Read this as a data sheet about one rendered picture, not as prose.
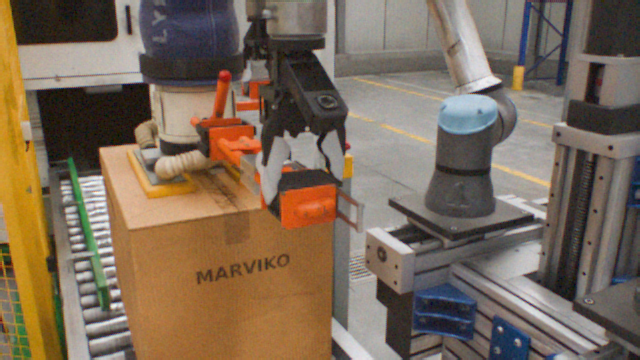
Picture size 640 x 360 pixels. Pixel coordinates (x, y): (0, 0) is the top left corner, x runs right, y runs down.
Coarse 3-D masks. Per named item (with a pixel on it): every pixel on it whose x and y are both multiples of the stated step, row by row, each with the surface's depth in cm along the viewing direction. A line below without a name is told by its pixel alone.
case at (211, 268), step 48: (240, 192) 111; (144, 240) 95; (192, 240) 99; (240, 240) 104; (288, 240) 108; (144, 288) 98; (192, 288) 102; (240, 288) 107; (288, 288) 112; (144, 336) 101; (192, 336) 105; (240, 336) 110; (288, 336) 115
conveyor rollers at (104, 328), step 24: (72, 192) 274; (96, 192) 272; (72, 216) 243; (96, 216) 240; (72, 240) 219; (96, 240) 217; (96, 312) 168; (120, 312) 170; (96, 336) 160; (120, 336) 155
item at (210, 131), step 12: (204, 120) 103; (216, 120) 104; (228, 120) 105; (240, 120) 106; (204, 132) 97; (216, 132) 97; (228, 132) 98; (240, 132) 98; (252, 132) 99; (204, 144) 101; (216, 156) 98
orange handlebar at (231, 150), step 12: (240, 108) 131; (252, 108) 132; (192, 120) 114; (216, 144) 97; (228, 144) 92; (240, 144) 92; (252, 144) 92; (228, 156) 91; (240, 156) 87; (288, 168) 80; (300, 204) 67; (312, 204) 67; (324, 204) 67; (300, 216) 67; (312, 216) 67
